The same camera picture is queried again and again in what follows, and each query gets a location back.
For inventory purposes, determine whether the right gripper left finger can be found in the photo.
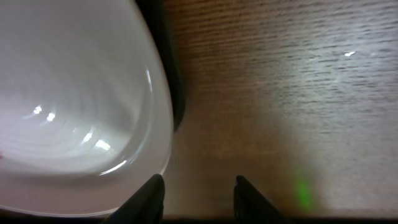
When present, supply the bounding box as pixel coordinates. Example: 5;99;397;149
104;174;165;224

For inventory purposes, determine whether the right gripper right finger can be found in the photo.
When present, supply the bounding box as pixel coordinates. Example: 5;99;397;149
234;175;283;224

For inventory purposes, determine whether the white plate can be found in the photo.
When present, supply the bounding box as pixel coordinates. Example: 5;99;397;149
1;0;174;217

